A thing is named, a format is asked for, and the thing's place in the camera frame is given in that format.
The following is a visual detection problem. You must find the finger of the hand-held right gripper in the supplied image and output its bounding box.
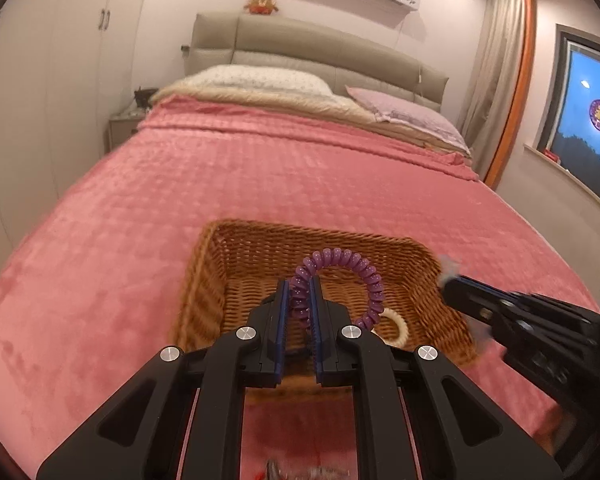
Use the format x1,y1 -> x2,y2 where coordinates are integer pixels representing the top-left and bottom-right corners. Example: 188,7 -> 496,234
444,287 -> 503,330
444,275 -> 523,303

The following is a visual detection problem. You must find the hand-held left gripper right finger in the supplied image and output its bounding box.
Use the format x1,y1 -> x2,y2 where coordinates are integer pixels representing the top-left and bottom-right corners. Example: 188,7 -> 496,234
309,276 -> 564,480

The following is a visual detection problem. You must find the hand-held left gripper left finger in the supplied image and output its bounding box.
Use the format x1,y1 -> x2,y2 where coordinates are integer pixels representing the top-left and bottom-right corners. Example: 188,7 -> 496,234
36,280 -> 290,480

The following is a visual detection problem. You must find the grey fuzzy hair tie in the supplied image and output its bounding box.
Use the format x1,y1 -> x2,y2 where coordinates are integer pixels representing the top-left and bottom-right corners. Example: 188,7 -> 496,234
437,255 -> 493,348

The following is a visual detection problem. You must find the purple spiral hair tie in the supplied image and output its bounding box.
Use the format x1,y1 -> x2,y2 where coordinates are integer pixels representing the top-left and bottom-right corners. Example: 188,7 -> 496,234
287,247 -> 385,333

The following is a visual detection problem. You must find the brown wicker basket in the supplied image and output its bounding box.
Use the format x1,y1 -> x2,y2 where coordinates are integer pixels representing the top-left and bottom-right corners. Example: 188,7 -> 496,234
171,219 -> 481,392

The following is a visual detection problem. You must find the white window sill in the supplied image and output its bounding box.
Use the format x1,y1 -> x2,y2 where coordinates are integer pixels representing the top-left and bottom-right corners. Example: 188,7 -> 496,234
521,142 -> 600,207

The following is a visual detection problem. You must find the pink quilted blanket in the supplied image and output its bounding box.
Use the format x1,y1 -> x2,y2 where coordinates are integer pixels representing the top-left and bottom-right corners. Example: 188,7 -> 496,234
0,95 -> 600,480

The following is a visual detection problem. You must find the pink pillow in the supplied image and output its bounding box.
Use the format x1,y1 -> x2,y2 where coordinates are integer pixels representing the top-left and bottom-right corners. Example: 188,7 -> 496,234
346,86 -> 472,155

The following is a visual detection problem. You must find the beige curtain with orange edge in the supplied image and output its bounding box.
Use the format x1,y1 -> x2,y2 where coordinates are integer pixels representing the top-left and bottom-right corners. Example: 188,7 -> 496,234
457,0 -> 539,192

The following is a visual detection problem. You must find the beige folded blanket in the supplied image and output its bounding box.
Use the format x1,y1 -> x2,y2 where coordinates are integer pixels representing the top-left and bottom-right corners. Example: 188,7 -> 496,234
150,80 -> 476,167

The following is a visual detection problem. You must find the dark framed window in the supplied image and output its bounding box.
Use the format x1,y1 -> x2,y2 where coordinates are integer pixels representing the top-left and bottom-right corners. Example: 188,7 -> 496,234
536,24 -> 600,172

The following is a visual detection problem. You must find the white patterned pillow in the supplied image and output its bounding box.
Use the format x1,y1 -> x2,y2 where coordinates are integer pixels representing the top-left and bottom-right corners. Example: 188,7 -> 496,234
172,64 -> 334,99

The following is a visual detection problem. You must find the grey nightstand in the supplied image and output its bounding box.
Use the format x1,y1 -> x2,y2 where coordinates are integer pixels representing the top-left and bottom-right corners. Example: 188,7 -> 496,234
107,105 -> 154,153

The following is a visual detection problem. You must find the grey padded headboard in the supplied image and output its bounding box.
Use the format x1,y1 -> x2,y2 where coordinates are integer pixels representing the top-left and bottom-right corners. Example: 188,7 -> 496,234
190,11 -> 450,116

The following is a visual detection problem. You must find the white wardrobe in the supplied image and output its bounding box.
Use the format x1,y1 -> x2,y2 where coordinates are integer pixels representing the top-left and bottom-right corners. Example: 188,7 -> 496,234
0,0 -> 157,243

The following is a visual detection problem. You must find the cream fabric hair tie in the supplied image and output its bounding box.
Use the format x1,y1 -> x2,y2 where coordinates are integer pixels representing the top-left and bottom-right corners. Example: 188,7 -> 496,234
367,308 -> 410,347

